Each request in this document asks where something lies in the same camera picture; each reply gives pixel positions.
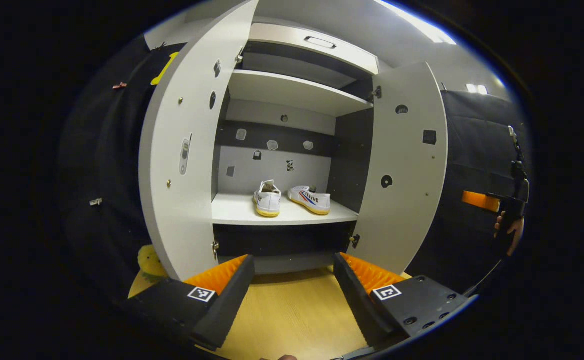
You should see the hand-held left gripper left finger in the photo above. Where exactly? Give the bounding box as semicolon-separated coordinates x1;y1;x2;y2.
129;254;256;352

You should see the white cabinet door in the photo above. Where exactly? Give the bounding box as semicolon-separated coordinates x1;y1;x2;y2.
138;0;260;282
350;61;449;276

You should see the white canvas shoe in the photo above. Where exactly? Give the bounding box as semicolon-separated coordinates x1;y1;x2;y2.
287;185;332;216
252;179;283;219

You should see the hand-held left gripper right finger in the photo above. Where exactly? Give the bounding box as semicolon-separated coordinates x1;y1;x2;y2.
333;251;475;351

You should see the black backdrop cloth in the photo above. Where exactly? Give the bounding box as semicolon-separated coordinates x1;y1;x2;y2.
57;35;532;301

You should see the white cabinet drawer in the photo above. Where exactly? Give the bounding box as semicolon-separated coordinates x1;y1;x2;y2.
248;23;380;76

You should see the yellow plush toy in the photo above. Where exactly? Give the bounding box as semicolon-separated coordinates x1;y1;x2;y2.
137;244;169;284

